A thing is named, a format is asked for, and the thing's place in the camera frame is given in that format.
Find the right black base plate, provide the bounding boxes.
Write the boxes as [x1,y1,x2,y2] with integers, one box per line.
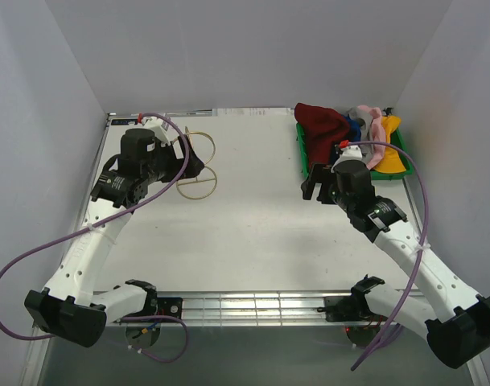
[316,295,381,322]

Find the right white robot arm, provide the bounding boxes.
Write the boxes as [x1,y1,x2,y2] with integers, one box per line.
[302,160,490,369]

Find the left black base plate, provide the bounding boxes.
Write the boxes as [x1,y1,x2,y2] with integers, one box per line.
[155,297,183,319]

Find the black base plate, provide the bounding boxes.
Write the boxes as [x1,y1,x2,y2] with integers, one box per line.
[155,297,183,319]
[316,295,381,322]

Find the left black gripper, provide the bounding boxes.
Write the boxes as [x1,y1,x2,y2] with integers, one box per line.
[142,135,204,185]

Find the pink bucket hat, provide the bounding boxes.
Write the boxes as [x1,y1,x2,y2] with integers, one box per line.
[358,105,385,170]

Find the gold wire hat stand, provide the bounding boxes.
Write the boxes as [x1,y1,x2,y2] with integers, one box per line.
[175,126,218,201]

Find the blue bucket hat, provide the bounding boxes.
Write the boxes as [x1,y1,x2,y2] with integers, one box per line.
[343,115,361,142]

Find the aluminium rail frame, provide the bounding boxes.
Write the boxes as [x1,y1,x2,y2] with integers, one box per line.
[21,108,490,386]

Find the grey bucket hat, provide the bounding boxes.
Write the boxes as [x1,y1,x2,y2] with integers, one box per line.
[344,107,373,142]

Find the green plastic tray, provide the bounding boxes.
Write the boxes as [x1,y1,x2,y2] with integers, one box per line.
[296,123,414,181]

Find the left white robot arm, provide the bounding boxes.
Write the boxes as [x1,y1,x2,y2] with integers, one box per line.
[24,128,204,347]

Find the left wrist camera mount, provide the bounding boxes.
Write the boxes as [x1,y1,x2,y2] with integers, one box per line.
[138,114,171,145]

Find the dark red bucket hat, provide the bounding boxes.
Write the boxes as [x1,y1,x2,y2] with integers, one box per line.
[294,103,350,170]

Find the yellow bucket hat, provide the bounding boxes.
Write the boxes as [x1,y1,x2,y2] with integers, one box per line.
[374,115,406,175]

